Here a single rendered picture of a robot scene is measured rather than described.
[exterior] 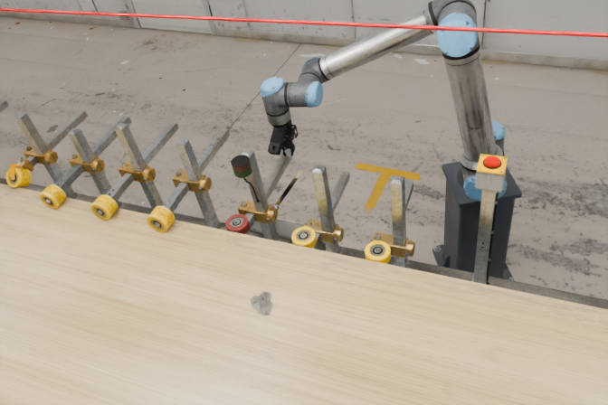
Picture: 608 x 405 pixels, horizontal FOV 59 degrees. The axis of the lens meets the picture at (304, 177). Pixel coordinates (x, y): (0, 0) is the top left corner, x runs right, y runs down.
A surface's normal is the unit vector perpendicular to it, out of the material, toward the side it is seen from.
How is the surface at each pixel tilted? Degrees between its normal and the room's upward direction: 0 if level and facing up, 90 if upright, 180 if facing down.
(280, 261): 0
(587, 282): 0
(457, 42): 83
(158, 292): 0
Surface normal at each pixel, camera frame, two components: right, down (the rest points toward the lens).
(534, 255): -0.14, -0.74
